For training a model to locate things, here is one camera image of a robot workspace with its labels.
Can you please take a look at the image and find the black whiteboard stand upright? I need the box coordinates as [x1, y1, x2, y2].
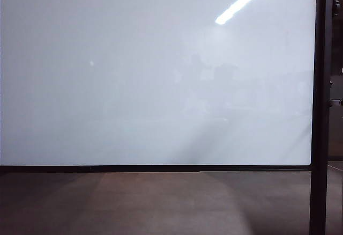
[308, 0, 335, 235]

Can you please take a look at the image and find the white glossy whiteboard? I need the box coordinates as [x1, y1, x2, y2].
[0, 0, 318, 173]

